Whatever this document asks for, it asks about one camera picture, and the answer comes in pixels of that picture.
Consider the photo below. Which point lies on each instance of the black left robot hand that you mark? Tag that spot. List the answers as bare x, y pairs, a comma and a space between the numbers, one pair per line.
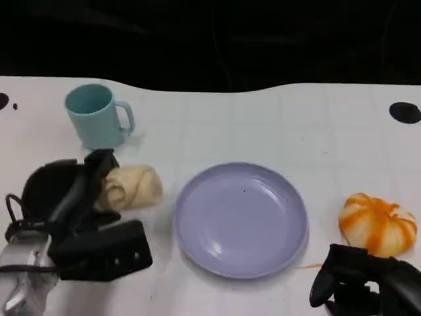
46, 187

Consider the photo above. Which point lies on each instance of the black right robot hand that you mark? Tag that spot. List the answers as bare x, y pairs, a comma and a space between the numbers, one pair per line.
398, 286

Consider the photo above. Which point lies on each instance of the beige towel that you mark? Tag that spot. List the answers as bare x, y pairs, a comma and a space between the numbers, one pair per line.
138, 189

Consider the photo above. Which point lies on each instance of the orange and white bread roll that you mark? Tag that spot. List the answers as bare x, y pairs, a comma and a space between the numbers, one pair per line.
376, 225

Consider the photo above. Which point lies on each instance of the pale green mug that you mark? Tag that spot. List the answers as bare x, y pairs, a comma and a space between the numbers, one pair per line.
97, 126

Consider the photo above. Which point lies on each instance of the lilac plate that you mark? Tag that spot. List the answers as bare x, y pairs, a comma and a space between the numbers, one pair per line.
241, 224

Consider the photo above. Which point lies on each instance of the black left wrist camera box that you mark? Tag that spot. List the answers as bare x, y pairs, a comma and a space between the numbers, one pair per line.
108, 253

